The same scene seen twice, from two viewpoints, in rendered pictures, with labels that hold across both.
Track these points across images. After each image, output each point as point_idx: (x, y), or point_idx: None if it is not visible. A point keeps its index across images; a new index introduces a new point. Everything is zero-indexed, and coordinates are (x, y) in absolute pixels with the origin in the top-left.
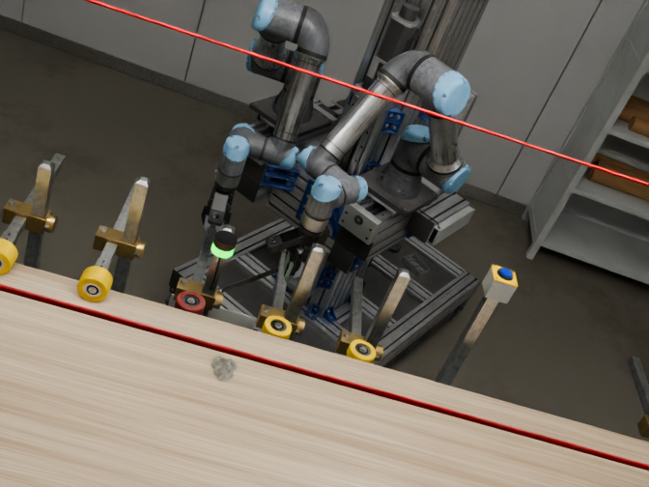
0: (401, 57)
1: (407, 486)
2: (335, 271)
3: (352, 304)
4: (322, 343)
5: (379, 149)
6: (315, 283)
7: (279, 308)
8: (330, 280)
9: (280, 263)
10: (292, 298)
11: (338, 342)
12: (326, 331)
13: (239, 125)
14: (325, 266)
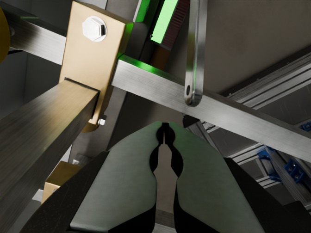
0: None
1: None
2: (299, 182)
3: (155, 222)
4: (240, 141)
5: None
6: (293, 158)
7: (123, 81)
8: (290, 173)
9: (297, 133)
10: (39, 117)
11: (64, 174)
12: (249, 148)
13: None
14: (308, 177)
